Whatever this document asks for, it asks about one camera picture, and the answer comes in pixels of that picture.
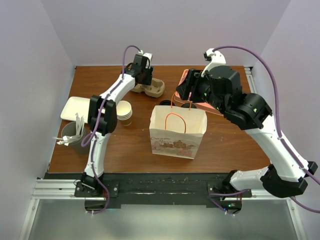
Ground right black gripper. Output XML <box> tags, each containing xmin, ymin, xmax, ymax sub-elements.
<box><xmin>176</xmin><ymin>67</ymin><xmax>227</xmax><ymax>114</ymax></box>

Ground stack of paper cups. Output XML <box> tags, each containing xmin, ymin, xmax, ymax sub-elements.
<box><xmin>116</xmin><ymin>100</ymin><xmax>133</xmax><ymax>126</ymax></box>

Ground paper bag orange handles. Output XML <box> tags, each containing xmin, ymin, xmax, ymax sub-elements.
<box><xmin>149</xmin><ymin>103</ymin><xmax>207</xmax><ymax>160</ymax></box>

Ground black cup lid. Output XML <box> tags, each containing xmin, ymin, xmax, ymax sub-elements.
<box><xmin>181</xmin><ymin>102</ymin><xmax>197</xmax><ymax>109</ymax></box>
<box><xmin>159</xmin><ymin>100</ymin><xmax>172</xmax><ymax>106</ymax></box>

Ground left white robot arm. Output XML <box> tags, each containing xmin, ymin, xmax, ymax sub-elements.
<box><xmin>75</xmin><ymin>63</ymin><xmax>154</xmax><ymax>197</ymax></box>

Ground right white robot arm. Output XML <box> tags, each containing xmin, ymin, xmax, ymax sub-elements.
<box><xmin>176</xmin><ymin>65</ymin><xmax>318</xmax><ymax>198</ymax></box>

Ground cardboard cup carrier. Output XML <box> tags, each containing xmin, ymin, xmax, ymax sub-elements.
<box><xmin>131</xmin><ymin>78</ymin><xmax>165</xmax><ymax>98</ymax></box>

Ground pink plastic tray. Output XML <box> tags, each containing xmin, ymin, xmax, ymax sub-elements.
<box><xmin>173</xmin><ymin>69</ymin><xmax>223</xmax><ymax>115</ymax></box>

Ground white rectangular plate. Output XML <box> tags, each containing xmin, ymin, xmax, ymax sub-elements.
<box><xmin>60</xmin><ymin>96</ymin><xmax>90</xmax><ymax>124</ymax></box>

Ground grey holder cup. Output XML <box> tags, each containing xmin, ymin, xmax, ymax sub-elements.
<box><xmin>60</xmin><ymin>122</ymin><xmax>90</xmax><ymax>155</ymax></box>

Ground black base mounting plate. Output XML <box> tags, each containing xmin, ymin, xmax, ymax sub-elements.
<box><xmin>46</xmin><ymin>173</ymin><xmax>252</xmax><ymax>213</ymax></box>

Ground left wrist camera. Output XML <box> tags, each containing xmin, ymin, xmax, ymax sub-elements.
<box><xmin>133</xmin><ymin>53</ymin><xmax>153</xmax><ymax>69</ymax></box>

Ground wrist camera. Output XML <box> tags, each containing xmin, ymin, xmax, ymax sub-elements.
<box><xmin>201</xmin><ymin>48</ymin><xmax>226</xmax><ymax>77</ymax></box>
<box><xmin>133</xmin><ymin>53</ymin><xmax>153</xmax><ymax>69</ymax></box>

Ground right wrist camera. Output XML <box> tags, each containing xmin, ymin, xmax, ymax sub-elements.
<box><xmin>201</xmin><ymin>48</ymin><xmax>226</xmax><ymax>77</ymax></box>

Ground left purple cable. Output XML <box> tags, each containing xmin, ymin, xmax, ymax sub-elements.
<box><xmin>80</xmin><ymin>45</ymin><xmax>144</xmax><ymax>216</ymax></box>

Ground purple cable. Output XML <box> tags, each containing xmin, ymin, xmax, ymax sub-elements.
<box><xmin>207</xmin><ymin>45</ymin><xmax>320</xmax><ymax>216</ymax></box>
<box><xmin>80</xmin><ymin>45</ymin><xmax>144</xmax><ymax>216</ymax></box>

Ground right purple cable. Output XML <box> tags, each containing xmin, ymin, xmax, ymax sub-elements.
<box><xmin>207</xmin><ymin>45</ymin><xmax>320</xmax><ymax>216</ymax></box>

